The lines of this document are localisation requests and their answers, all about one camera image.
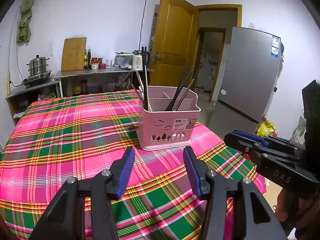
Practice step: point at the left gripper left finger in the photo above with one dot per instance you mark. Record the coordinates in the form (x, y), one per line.
(121, 171)

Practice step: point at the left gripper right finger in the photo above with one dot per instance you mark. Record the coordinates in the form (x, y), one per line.
(196, 171)

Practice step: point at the black chopstick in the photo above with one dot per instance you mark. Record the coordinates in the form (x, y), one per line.
(183, 79)

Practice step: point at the light wooden chopstick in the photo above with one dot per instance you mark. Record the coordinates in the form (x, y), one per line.
(146, 96)

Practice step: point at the metal chopstick dark handle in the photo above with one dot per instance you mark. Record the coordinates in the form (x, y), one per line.
(184, 95)

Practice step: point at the steel kitchen shelf table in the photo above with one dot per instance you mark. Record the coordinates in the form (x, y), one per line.
(91, 81)

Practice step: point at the person's right hand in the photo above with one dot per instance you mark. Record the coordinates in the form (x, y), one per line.
(300, 212)

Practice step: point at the yellow snack bag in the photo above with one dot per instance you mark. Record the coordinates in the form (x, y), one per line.
(265, 128)

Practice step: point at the pink utensil basket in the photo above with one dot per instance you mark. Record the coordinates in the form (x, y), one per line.
(159, 129)

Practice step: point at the pink plaid tablecloth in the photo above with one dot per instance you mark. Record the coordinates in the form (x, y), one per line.
(80, 136)

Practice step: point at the silver refrigerator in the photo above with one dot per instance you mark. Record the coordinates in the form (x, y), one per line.
(248, 82)

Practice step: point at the drinking glass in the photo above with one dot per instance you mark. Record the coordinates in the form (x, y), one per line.
(109, 63)

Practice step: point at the red lid jar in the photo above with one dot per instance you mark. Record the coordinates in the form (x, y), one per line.
(95, 63)

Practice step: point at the grey plastic container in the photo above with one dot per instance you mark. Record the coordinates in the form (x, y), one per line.
(123, 58)

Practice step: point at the white electric kettle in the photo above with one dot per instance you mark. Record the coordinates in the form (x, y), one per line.
(137, 59)

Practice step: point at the low side shelf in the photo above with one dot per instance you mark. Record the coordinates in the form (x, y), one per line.
(22, 97)

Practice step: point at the dark oil bottle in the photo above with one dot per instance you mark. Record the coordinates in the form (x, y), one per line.
(89, 59)

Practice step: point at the wooden cutting board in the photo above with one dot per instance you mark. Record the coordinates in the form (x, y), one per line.
(73, 54)

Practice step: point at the black induction cooker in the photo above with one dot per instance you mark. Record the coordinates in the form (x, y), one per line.
(36, 79)

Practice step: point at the yellow wooden door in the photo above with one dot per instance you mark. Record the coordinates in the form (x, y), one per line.
(174, 42)

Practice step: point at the stainless steel steamer pot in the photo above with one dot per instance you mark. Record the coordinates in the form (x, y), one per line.
(38, 65)

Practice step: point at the green hanging cloth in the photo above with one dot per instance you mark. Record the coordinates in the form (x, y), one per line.
(24, 33)

